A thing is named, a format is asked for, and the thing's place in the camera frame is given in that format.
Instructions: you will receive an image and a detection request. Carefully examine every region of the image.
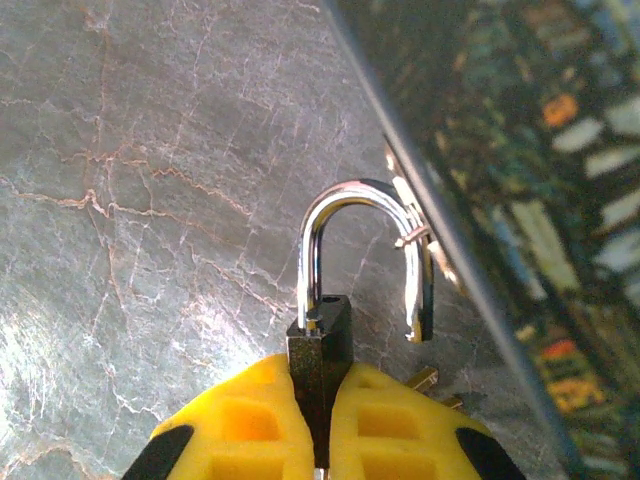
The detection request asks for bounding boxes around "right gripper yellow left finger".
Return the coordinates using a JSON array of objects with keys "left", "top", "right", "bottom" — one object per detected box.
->
[{"left": 121, "top": 352, "right": 317, "bottom": 480}]

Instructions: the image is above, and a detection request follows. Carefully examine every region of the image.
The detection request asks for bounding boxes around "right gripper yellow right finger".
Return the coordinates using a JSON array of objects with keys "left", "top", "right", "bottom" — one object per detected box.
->
[{"left": 327, "top": 361, "right": 527, "bottom": 480}]

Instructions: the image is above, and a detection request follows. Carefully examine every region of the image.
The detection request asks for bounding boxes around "black padlock chrome shackle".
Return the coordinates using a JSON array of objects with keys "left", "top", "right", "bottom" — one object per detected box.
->
[{"left": 285, "top": 178, "right": 436, "bottom": 472}]

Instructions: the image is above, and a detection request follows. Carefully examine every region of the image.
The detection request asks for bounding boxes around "starry night painted tin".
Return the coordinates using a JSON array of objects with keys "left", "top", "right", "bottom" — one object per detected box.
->
[{"left": 323, "top": 0, "right": 640, "bottom": 480}]

